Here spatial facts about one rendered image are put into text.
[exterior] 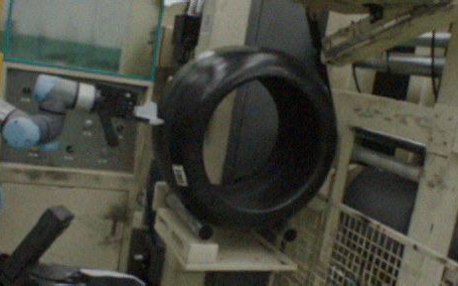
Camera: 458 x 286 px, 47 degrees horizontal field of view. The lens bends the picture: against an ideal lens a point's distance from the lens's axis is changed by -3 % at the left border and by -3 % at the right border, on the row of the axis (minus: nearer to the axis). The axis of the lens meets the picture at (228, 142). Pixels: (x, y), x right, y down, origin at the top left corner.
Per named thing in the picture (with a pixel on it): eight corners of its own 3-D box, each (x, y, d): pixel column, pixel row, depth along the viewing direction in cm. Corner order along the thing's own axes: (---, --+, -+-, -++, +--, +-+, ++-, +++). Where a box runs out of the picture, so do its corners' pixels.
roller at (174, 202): (180, 194, 184) (175, 206, 185) (168, 190, 182) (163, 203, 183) (216, 227, 153) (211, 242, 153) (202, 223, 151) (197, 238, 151)
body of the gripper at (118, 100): (141, 93, 145) (98, 82, 141) (133, 124, 146) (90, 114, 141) (135, 90, 152) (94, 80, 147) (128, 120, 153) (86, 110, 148)
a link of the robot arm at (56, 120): (17, 146, 136) (27, 105, 134) (36, 141, 147) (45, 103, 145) (45, 155, 135) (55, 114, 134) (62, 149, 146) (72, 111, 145)
